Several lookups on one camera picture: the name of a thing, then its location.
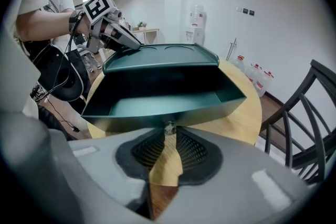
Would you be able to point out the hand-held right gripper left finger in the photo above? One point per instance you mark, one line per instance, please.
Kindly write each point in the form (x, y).
(105, 160)

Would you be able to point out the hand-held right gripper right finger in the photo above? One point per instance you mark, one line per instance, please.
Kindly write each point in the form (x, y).
(236, 191)

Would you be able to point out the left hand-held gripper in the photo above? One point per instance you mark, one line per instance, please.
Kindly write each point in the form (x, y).
(97, 6)

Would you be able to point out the dark green box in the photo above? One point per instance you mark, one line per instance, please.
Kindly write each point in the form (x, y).
(162, 57)

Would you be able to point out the person's left forearm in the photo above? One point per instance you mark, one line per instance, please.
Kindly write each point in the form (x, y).
(44, 23)

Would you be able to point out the person's left hand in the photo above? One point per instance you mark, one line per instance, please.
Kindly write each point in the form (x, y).
(104, 26)

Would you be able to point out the small potted plant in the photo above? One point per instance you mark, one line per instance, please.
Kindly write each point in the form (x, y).
(141, 25)

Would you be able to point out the white wooden shelf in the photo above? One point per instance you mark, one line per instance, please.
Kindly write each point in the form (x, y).
(149, 35)

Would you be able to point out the black wristband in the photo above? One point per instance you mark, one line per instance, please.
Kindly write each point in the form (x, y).
(74, 21)

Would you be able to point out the black rounded bag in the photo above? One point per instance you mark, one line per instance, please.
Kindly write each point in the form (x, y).
(63, 78)

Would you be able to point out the white water dispenser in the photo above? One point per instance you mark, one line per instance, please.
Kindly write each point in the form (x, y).
(195, 26)

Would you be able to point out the black metal chair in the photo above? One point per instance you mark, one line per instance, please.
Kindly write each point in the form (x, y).
(296, 118)

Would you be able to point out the clear water bottle red cap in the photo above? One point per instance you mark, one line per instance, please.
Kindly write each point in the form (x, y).
(254, 73)
(265, 84)
(239, 62)

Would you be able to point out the grey metal stand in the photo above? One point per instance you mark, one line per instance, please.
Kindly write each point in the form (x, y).
(231, 48)

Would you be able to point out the wall switch panel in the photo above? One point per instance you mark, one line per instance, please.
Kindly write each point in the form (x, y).
(245, 10)

